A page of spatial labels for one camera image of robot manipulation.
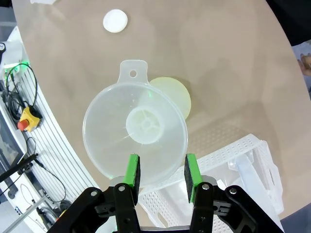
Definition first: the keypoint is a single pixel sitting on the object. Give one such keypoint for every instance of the white ribbed robot stand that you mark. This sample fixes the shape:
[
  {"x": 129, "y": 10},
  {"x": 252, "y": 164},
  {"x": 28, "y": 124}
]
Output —
[{"x": 56, "y": 150}]

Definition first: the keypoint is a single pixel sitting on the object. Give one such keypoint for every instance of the dark monitor screen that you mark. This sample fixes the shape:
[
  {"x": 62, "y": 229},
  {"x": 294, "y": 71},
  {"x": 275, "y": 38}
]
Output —
[{"x": 8, "y": 143}]

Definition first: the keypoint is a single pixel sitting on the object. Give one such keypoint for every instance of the white perforated plastic basket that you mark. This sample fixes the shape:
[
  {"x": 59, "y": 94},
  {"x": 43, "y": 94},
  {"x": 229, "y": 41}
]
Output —
[{"x": 218, "y": 157}]

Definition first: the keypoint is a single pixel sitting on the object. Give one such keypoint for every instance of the black rod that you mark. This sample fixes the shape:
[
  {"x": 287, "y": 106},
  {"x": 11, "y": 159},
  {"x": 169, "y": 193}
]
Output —
[{"x": 19, "y": 167}]

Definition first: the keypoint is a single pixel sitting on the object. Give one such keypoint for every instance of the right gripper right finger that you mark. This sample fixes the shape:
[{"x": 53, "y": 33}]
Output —
[{"x": 204, "y": 208}]

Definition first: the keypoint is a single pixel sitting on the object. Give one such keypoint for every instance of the person in black t-shirt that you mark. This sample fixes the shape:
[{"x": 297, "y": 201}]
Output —
[{"x": 291, "y": 19}]

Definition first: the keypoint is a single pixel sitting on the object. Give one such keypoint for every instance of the yellow emergency stop button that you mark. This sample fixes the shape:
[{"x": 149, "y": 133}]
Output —
[{"x": 29, "y": 119}]

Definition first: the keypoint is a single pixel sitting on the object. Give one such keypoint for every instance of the person's left hand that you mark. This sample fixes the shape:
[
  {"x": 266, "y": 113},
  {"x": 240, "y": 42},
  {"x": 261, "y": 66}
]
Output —
[{"x": 306, "y": 63}]

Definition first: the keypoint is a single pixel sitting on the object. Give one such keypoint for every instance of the translucent plastic conical flask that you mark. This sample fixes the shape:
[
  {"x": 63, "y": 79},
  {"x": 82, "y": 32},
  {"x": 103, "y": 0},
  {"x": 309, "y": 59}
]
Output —
[{"x": 177, "y": 97}]

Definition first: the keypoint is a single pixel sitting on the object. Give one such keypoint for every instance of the clear plastic funnel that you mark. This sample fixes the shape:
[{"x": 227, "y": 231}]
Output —
[{"x": 109, "y": 126}]

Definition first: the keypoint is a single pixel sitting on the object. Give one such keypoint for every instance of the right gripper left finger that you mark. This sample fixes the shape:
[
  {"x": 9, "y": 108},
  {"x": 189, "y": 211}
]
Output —
[{"x": 124, "y": 206}]

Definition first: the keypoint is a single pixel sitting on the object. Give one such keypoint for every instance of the white round flask cap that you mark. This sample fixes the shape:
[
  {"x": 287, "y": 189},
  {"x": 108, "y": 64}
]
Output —
[{"x": 115, "y": 20}]

